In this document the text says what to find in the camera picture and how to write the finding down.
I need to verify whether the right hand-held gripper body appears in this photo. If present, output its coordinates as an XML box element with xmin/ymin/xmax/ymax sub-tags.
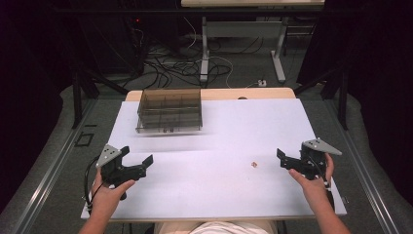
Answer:
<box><xmin>281</xmin><ymin>137</ymin><xmax>343</xmax><ymax>181</ymax></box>

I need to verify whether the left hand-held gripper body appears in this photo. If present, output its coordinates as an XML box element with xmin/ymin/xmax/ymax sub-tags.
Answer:
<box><xmin>95</xmin><ymin>144</ymin><xmax>147</xmax><ymax>201</ymax></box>

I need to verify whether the clear brown compartment box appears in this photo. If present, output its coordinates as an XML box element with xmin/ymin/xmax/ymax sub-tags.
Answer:
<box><xmin>135</xmin><ymin>88</ymin><xmax>204</xmax><ymax>135</ymax></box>

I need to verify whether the person's left hand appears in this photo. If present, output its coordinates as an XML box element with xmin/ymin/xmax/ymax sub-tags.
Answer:
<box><xmin>92</xmin><ymin>171</ymin><xmax>136</xmax><ymax>215</ymax></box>

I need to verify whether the person's right hand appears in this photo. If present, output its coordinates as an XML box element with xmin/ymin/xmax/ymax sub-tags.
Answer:
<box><xmin>288</xmin><ymin>152</ymin><xmax>336</xmax><ymax>205</ymax></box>

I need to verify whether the white table mat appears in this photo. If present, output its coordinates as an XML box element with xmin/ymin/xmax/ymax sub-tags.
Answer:
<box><xmin>80</xmin><ymin>98</ymin><xmax>348</xmax><ymax>222</ymax></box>

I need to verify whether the black metal stand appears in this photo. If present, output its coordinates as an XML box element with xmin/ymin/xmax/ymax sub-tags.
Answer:
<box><xmin>292</xmin><ymin>62</ymin><xmax>351</xmax><ymax>132</ymax></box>
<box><xmin>71</xmin><ymin>62</ymin><xmax>130</xmax><ymax>130</ymax></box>

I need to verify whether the wooden table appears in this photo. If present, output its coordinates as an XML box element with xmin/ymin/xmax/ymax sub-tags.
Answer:
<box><xmin>125</xmin><ymin>87</ymin><xmax>297</xmax><ymax>102</ymax></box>

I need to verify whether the person's light clothing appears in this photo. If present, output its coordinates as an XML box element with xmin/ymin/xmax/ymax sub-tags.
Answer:
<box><xmin>153</xmin><ymin>220</ymin><xmax>278</xmax><ymax>234</ymax></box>

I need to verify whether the dark curtain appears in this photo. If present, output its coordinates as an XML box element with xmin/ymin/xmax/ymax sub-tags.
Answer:
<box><xmin>296</xmin><ymin>0</ymin><xmax>413</xmax><ymax>206</ymax></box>
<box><xmin>0</xmin><ymin>0</ymin><xmax>77</xmax><ymax>214</ymax></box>

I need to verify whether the dark equipment with red light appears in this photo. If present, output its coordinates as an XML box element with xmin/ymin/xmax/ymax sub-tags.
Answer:
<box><xmin>76</xmin><ymin>13</ymin><xmax>147</xmax><ymax>77</ymax></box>

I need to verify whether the white metal-legged desk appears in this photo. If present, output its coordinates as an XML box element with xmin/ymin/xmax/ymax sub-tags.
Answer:
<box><xmin>180</xmin><ymin>0</ymin><xmax>326</xmax><ymax>84</ymax></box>

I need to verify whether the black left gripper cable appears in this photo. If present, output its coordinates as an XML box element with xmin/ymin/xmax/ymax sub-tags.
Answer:
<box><xmin>83</xmin><ymin>155</ymin><xmax>105</xmax><ymax>214</ymax></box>

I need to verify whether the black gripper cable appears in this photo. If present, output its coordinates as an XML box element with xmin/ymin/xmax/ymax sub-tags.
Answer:
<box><xmin>83</xmin><ymin>155</ymin><xmax>105</xmax><ymax>214</ymax></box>
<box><xmin>322</xmin><ymin>177</ymin><xmax>336</xmax><ymax>211</ymax></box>

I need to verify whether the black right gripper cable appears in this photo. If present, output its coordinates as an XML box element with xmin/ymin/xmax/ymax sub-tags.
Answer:
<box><xmin>322</xmin><ymin>177</ymin><xmax>336</xmax><ymax>211</ymax></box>

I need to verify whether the metal floor rail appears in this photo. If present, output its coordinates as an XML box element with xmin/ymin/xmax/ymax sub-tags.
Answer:
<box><xmin>12</xmin><ymin>98</ymin><xmax>99</xmax><ymax>234</ymax></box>
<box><xmin>324</xmin><ymin>98</ymin><xmax>401</xmax><ymax>234</ymax></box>

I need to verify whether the tangle of floor cables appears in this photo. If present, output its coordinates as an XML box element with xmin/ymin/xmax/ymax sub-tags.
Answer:
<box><xmin>130</xmin><ymin>19</ymin><xmax>265</xmax><ymax>90</ymax></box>

